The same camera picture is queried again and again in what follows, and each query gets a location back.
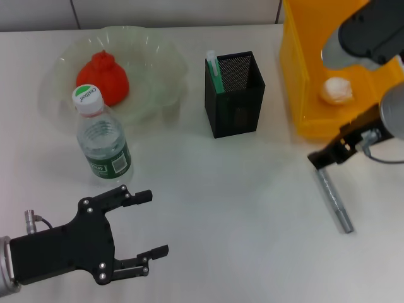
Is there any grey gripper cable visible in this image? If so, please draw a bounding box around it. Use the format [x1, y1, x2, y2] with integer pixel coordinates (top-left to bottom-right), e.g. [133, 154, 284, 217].
[362, 145, 404, 165]
[34, 215, 54, 231]

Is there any red-orange toy orange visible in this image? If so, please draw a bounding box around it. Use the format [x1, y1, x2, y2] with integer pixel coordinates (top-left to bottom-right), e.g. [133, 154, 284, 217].
[75, 50, 130, 107]

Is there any grey left gripper cable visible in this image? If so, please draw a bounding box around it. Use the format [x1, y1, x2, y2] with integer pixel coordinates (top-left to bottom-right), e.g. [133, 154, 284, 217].
[34, 215, 54, 231]

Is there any white paper ball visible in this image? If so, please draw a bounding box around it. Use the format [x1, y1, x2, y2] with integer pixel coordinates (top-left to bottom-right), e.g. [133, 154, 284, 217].
[319, 76, 354, 105]

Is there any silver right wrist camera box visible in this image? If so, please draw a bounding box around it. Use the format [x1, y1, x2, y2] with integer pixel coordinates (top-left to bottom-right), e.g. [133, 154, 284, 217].
[321, 0, 404, 71]

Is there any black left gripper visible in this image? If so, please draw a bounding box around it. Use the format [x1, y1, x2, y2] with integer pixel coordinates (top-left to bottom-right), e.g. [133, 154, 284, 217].
[9, 185, 170, 287]

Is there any yellow plastic bin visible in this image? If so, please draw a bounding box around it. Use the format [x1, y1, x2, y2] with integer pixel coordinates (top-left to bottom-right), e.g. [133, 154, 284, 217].
[279, 0, 404, 140]

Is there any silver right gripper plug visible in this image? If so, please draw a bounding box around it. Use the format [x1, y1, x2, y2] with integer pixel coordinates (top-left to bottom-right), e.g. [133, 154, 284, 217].
[359, 129, 381, 148]

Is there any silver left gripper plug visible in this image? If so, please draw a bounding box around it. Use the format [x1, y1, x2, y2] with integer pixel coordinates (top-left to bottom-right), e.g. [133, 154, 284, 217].
[25, 209, 37, 235]

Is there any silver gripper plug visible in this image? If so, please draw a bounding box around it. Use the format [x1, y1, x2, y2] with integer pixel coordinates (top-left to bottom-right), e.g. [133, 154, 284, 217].
[359, 129, 381, 148]
[25, 209, 37, 235]

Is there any pale green glass fruit plate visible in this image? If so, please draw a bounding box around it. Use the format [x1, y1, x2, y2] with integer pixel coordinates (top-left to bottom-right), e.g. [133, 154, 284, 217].
[39, 26, 189, 127]

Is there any grey marker pen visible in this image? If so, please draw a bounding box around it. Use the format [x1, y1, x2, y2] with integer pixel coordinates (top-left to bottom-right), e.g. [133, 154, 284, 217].
[316, 167, 355, 235]

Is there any clear green-label water bottle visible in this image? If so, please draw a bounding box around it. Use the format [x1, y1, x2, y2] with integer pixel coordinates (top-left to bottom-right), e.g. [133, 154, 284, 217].
[71, 83, 134, 181]

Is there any green pen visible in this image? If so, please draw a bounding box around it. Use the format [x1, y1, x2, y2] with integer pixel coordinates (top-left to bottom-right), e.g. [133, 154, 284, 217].
[206, 49, 226, 95]

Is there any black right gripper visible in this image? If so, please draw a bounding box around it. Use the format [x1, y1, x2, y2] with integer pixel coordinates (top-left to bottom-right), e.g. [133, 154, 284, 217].
[307, 105, 394, 170]

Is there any black mesh pen holder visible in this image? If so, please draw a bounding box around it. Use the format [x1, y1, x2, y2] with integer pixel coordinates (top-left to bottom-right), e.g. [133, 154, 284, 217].
[205, 51, 266, 140]

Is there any grey right gripper cable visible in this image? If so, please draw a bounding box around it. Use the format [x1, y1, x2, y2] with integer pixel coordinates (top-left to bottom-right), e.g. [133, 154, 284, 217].
[362, 145, 404, 165]

